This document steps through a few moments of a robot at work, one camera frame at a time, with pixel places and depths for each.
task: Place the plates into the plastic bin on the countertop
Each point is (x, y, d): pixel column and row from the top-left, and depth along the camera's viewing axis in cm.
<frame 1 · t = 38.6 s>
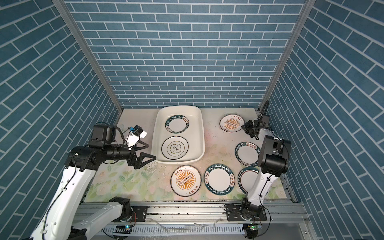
left hand: (150, 151, 64), fingers open
right hand: (241, 123, 100), fingers closed
green rim plate back: (176, 124, 114), on the table
orange sunburst plate back: (231, 123, 108), point 6 cm above the table
green rim plate right: (247, 153, 98), on the table
white plate green flower outline: (175, 147, 100), on the table
white plastic bin: (178, 135, 106), on the table
orange sunburst plate front: (186, 180, 86), on the table
green rim plate front centre: (219, 179, 87), on the table
green rim plate front right: (247, 178, 88), on the table

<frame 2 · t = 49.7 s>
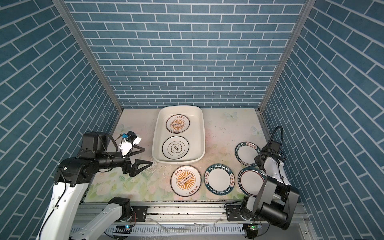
left hand: (146, 156, 62), fingers open
right hand: (261, 160, 88), fingers open
orange sunburst plate back: (177, 123, 112), on the table
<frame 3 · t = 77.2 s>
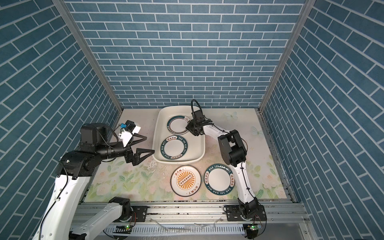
left hand: (148, 144, 61), fingers open
right hand: (185, 126, 103), fingers open
green rim plate right: (174, 147, 99), on the table
green rim plate front right: (176, 125, 111), point 2 cm above the table
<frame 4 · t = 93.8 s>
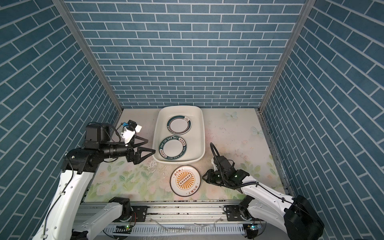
left hand: (149, 146, 62), fingers open
right hand: (201, 177, 80), fingers open
green rim plate front centre: (172, 147, 99), on the table
